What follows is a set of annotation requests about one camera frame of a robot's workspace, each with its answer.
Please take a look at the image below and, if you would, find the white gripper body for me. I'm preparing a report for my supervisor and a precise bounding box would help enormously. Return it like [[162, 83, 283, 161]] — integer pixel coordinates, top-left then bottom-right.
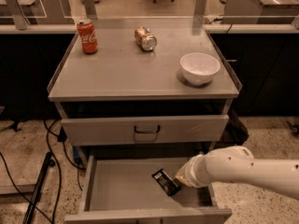
[[183, 154, 209, 188]]

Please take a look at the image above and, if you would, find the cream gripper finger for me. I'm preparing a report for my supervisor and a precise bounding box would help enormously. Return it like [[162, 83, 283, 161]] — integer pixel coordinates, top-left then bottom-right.
[[175, 167, 191, 187]]

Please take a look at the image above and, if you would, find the black rxbar chocolate bar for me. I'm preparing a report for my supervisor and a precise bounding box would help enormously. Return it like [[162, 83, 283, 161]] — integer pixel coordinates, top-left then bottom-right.
[[151, 169, 180, 196]]

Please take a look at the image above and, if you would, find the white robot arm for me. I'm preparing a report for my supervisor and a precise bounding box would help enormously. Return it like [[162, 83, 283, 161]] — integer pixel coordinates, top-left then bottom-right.
[[176, 146, 299, 200]]

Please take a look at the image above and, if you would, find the closed grey upper drawer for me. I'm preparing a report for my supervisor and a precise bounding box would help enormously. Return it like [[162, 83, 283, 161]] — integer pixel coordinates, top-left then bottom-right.
[[62, 115, 229, 146]]

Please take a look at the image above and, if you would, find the open grey middle drawer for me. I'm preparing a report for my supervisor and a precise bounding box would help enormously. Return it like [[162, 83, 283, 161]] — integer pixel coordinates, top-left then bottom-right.
[[64, 155, 232, 224]]

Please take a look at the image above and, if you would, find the grey metal drawer cabinet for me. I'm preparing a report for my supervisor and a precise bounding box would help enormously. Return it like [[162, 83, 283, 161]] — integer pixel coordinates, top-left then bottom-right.
[[46, 17, 243, 224]]

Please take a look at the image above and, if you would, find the dark cloth beside cabinet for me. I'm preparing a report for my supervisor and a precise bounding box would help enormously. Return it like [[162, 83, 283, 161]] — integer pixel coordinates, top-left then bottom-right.
[[216, 109, 249, 148]]

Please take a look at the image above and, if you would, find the white ceramic bowl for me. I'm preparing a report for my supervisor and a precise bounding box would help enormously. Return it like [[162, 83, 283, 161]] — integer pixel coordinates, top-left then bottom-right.
[[180, 52, 221, 86]]

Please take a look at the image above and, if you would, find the tipped silver orange can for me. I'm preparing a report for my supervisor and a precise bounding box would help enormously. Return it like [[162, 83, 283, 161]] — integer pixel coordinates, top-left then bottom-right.
[[135, 26, 157, 51]]

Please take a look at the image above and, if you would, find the black bar on floor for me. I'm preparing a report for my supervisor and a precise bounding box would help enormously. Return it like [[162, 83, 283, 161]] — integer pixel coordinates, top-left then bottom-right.
[[22, 152, 51, 224]]

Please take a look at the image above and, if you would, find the red coca-cola can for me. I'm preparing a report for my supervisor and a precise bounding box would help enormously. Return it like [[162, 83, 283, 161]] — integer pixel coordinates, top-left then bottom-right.
[[77, 19, 98, 54]]

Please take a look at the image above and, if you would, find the grey desk back right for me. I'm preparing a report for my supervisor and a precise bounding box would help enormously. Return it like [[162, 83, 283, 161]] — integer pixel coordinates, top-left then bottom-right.
[[221, 0, 299, 24]]

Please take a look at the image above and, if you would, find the grey desk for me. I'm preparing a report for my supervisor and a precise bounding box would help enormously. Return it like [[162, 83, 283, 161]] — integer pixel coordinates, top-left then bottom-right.
[[221, 0, 299, 24], [0, 0, 74, 24]]

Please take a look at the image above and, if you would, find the grey desk back left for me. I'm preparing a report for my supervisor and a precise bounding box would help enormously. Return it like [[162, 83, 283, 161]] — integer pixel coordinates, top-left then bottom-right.
[[0, 0, 74, 24]]

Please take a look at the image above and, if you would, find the black drawer handle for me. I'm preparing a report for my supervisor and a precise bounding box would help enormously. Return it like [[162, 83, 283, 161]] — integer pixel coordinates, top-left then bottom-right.
[[134, 125, 161, 134]]

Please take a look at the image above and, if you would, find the black floor cable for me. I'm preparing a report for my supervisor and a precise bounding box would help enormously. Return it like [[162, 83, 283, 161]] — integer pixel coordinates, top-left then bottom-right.
[[0, 119, 87, 224]]

